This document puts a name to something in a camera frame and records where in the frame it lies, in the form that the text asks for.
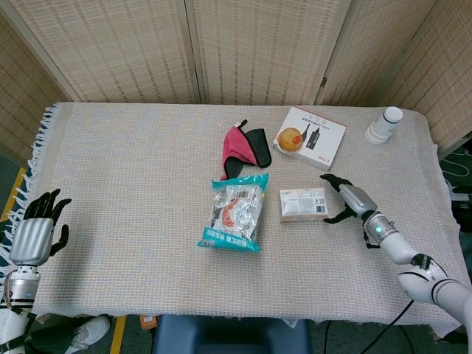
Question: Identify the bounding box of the pink cloth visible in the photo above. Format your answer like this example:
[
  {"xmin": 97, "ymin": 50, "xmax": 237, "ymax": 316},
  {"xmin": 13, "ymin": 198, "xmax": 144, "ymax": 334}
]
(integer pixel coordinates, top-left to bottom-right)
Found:
[{"xmin": 220, "ymin": 119, "xmax": 257, "ymax": 181}]

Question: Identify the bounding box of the black cloth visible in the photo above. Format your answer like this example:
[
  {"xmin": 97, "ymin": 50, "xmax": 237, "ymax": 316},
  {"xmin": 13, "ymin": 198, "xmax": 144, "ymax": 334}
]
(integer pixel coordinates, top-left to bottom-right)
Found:
[{"xmin": 225, "ymin": 127, "xmax": 273, "ymax": 176}]

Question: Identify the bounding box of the black cable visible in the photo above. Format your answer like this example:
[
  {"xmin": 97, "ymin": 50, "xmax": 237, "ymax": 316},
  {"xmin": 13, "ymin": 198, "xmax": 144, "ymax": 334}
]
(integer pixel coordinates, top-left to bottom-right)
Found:
[{"xmin": 363, "ymin": 300, "xmax": 416, "ymax": 354}]

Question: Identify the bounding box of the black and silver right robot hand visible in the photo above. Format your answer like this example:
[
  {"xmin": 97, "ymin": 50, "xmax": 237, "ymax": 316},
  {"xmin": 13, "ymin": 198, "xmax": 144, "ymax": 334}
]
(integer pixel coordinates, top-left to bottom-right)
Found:
[{"xmin": 319, "ymin": 173, "xmax": 379, "ymax": 225}]

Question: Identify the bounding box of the woven folding screen panel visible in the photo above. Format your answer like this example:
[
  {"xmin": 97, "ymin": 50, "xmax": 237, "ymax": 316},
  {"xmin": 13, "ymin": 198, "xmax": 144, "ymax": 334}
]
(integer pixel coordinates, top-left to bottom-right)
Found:
[
  {"xmin": 184, "ymin": 0, "xmax": 353, "ymax": 106},
  {"xmin": 315, "ymin": 0, "xmax": 449, "ymax": 108},
  {"xmin": 0, "ymin": 14, "xmax": 74, "ymax": 163},
  {"xmin": 379, "ymin": 0, "xmax": 472, "ymax": 156},
  {"xmin": 0, "ymin": 0, "xmax": 202, "ymax": 105}
]

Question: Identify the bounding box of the yellow floor tape strip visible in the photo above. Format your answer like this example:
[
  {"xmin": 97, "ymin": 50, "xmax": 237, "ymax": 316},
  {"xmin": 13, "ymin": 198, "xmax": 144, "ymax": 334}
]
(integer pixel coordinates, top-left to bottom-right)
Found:
[
  {"xmin": 0, "ymin": 167, "xmax": 27, "ymax": 222},
  {"xmin": 109, "ymin": 316, "xmax": 127, "ymax": 354}
]

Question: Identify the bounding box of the white sneaker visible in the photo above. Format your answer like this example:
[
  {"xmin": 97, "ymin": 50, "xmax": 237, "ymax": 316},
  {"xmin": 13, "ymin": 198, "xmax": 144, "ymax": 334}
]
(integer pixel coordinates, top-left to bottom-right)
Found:
[{"xmin": 68, "ymin": 315, "xmax": 111, "ymax": 350}]

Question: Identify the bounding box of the orange jelly cup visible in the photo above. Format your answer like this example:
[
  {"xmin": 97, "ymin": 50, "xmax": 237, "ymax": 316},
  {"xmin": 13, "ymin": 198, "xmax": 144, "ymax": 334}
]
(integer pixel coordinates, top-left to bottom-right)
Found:
[{"xmin": 277, "ymin": 127, "xmax": 304, "ymax": 153}]

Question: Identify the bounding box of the teal and clear snack bag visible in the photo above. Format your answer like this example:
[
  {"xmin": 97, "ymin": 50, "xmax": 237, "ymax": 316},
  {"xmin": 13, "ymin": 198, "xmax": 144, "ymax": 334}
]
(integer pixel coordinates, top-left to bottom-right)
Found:
[{"xmin": 196, "ymin": 173, "xmax": 270, "ymax": 254}]

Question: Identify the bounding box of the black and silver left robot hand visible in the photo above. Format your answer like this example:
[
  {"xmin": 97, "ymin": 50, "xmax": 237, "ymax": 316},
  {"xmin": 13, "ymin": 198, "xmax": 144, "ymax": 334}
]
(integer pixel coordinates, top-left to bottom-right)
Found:
[{"xmin": 9, "ymin": 188, "xmax": 73, "ymax": 267}]

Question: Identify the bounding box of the white printed product box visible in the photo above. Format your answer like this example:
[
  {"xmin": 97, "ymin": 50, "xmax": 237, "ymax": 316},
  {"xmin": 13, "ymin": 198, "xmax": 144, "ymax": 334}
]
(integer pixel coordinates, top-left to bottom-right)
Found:
[{"xmin": 272, "ymin": 106, "xmax": 347, "ymax": 172}]

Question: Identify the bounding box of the blue padded seat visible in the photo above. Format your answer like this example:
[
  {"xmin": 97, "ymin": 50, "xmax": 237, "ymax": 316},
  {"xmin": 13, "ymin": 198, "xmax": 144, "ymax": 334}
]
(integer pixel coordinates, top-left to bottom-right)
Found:
[{"xmin": 152, "ymin": 314, "xmax": 311, "ymax": 354}]

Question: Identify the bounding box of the beige woven fringed tablecloth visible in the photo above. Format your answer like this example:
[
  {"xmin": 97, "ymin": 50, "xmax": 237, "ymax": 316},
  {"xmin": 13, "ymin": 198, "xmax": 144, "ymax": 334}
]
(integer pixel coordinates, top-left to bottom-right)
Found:
[{"xmin": 0, "ymin": 102, "xmax": 462, "ymax": 335}]

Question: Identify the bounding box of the white cable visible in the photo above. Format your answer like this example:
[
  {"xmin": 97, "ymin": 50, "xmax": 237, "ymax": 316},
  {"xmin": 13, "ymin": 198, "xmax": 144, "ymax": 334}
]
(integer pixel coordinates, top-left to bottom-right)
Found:
[{"xmin": 443, "ymin": 145, "xmax": 472, "ymax": 178}]

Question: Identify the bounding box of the beige tissue box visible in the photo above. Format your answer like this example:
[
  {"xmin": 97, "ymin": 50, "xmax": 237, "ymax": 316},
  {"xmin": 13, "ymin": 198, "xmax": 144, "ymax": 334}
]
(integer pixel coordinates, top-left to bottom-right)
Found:
[{"xmin": 278, "ymin": 187, "xmax": 332, "ymax": 223}]

